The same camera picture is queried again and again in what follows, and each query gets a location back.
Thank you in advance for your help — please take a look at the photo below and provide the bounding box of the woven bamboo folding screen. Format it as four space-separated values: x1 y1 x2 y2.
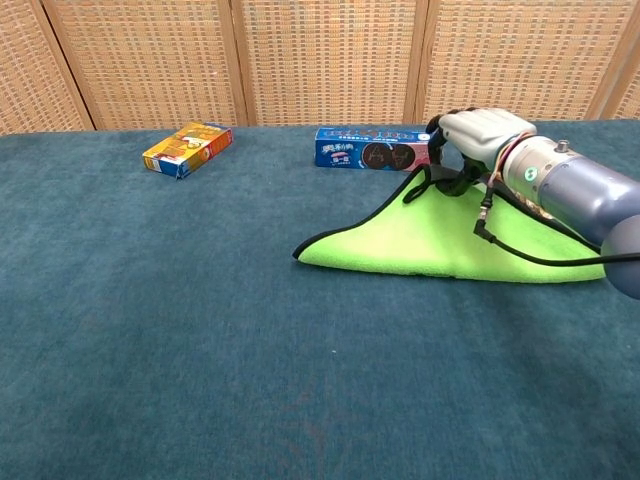
0 0 640 135

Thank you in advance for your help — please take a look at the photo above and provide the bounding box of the blue cookie box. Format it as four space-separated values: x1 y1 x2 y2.
314 126 434 172

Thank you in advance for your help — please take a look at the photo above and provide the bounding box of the grey green cleaning cloth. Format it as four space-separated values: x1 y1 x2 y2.
292 163 609 284

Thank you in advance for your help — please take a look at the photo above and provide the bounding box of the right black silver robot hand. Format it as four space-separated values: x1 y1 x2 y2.
424 107 539 197

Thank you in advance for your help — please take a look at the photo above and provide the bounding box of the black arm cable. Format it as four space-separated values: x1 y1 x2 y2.
473 174 640 266

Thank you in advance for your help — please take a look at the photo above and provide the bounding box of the orange yellow carton box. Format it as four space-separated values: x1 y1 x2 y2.
141 122 234 180

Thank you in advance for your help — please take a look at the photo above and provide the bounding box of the blue carpet table cover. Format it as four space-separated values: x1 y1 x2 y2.
0 119 640 480

